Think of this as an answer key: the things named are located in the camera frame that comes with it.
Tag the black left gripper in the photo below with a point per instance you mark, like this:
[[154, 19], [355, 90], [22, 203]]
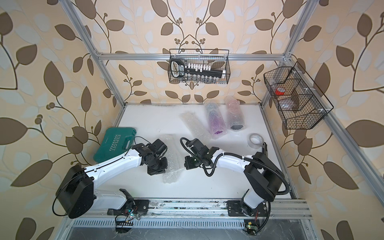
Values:
[[163, 168]]

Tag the bubble wrapped purple vase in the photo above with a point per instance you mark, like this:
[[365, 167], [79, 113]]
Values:
[[217, 126]]

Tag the clear tape roll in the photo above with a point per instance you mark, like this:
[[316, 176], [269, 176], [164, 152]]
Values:
[[255, 141]]

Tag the bubble wrapped clear vase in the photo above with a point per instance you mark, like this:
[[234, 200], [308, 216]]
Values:
[[196, 127]]

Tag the aluminium front rail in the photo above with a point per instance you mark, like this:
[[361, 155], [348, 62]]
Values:
[[281, 209]]

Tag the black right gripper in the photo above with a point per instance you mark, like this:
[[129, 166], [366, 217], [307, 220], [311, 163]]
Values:
[[188, 163]]

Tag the bubble wrapped pink vase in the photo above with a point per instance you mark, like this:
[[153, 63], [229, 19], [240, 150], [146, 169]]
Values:
[[235, 116]]

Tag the black back wire basket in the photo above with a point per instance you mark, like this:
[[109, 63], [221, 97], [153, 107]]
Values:
[[217, 57]]

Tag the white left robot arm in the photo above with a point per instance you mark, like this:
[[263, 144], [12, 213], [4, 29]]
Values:
[[78, 193]]

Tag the black tape dispenser piece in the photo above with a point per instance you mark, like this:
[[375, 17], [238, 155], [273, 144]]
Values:
[[265, 149]]

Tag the red tape roll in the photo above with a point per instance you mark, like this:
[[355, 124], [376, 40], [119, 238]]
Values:
[[280, 91]]

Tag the black socket set tool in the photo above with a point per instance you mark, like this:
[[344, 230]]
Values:
[[180, 68]]

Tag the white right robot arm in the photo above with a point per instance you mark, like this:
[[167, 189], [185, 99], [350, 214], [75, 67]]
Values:
[[266, 179]]

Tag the green plastic tool case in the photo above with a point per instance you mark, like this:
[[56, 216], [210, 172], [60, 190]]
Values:
[[116, 141]]

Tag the clear bubble wrap sheet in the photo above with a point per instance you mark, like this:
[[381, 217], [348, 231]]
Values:
[[174, 159]]

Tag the black side wire basket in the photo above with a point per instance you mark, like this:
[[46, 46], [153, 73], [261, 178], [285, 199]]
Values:
[[304, 103]]

